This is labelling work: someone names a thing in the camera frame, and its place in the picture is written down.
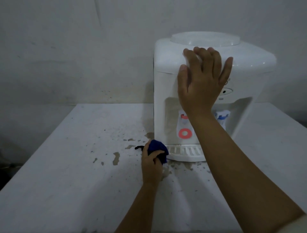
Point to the person's left thumb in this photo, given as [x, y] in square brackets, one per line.
[160, 155]

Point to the person's right little finger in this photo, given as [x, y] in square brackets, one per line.
[227, 69]

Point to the person's right middle finger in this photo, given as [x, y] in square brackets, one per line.
[202, 57]

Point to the white water dispenser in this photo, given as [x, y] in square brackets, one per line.
[168, 96]

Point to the blue dispenser tap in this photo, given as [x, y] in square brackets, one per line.
[221, 117]

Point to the person's right hand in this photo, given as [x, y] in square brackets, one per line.
[200, 91]

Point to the person's right thumb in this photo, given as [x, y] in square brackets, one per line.
[182, 80]

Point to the red dispenser tap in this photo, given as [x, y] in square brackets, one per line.
[183, 118]

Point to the person's left hand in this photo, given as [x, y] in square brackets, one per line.
[151, 169]

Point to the blue cloth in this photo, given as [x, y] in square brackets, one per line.
[157, 147]

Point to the person's right forearm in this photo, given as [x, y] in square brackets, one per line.
[237, 172]

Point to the person's left forearm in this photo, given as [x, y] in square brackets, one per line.
[139, 208]

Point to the white slotted drip tray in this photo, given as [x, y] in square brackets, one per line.
[184, 152]

